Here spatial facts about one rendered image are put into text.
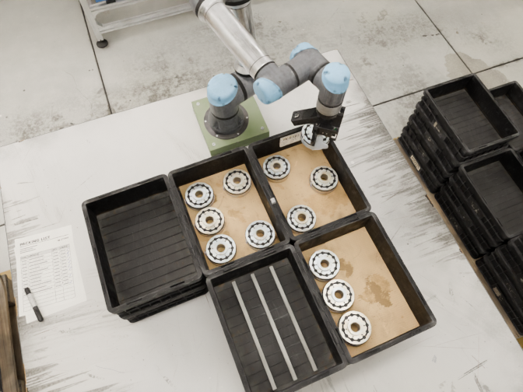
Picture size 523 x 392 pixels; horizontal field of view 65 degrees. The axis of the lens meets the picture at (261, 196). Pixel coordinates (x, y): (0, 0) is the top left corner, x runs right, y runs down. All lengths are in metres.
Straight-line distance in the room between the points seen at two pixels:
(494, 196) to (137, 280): 1.71
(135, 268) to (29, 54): 2.28
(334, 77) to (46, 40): 2.65
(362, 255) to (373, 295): 0.14
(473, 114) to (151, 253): 1.72
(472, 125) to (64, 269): 1.96
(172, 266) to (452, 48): 2.63
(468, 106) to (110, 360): 2.01
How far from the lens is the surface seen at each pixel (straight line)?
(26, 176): 1.93
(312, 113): 1.30
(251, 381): 1.36
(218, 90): 1.58
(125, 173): 1.78
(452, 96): 2.41
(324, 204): 1.51
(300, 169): 1.56
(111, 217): 1.56
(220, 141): 1.72
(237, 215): 1.47
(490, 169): 2.39
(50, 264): 1.72
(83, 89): 3.07
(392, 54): 3.22
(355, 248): 1.47
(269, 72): 1.16
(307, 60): 1.20
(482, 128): 2.36
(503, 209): 2.31
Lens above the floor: 2.19
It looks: 65 degrees down
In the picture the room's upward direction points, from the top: 1 degrees clockwise
